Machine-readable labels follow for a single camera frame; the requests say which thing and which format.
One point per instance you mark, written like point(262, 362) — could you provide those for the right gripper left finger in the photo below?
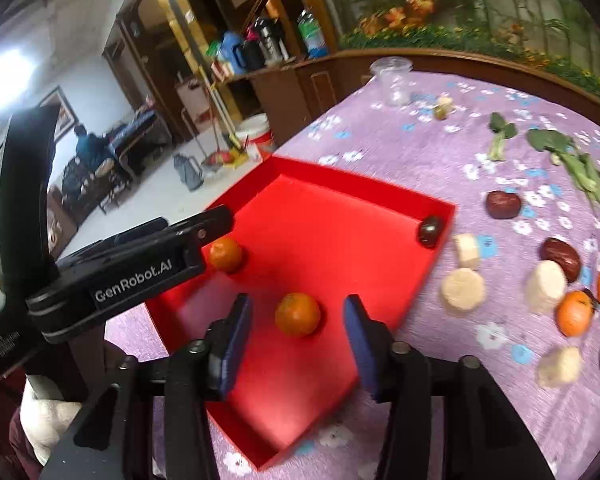
point(203, 371)

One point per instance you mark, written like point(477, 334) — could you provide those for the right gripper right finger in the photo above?
point(394, 372)

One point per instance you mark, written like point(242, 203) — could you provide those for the dark red jujube date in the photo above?
point(502, 205)

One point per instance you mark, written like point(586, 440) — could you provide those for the white gloved left hand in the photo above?
point(44, 421)

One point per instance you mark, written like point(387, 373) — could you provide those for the white round cake piece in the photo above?
point(463, 290)

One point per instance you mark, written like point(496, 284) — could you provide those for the tangerine in tray corner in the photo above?
point(226, 255)

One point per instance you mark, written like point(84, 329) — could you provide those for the dark plum in tray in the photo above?
point(429, 231)

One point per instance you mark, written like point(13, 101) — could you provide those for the purple floral tablecloth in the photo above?
point(447, 260)

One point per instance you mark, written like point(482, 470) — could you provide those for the white cake piece low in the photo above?
point(559, 367)

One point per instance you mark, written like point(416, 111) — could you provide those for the red square tray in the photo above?
point(307, 228)

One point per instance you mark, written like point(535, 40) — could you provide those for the seated person in blue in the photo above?
point(93, 151)

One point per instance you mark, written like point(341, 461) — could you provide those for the dining table with cloth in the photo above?
point(148, 135)

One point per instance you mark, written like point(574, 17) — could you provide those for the small dark date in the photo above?
point(592, 298)

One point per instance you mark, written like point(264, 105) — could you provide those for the broom and dustpan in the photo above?
point(226, 153)

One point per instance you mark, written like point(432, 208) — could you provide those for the white plastic bucket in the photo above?
point(257, 137)

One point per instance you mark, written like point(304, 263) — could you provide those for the small leafy green stem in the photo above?
point(502, 131)

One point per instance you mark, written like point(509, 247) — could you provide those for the small green olive and nut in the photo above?
point(444, 106)

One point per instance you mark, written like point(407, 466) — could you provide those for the large leafy green vegetable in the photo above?
point(579, 165)

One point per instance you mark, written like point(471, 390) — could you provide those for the clear plastic cup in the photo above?
point(393, 74)

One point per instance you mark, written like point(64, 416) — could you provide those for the blue thermos jug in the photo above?
point(231, 49)

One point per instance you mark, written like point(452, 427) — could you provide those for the black kettle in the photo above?
point(249, 56)

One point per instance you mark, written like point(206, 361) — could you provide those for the steel vacuum flask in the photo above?
point(271, 41)

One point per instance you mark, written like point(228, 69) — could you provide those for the green water bottle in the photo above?
point(312, 35)

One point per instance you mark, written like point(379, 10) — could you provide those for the flower garden glass mural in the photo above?
point(557, 36)

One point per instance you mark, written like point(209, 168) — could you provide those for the framed wall painting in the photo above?
point(67, 118)

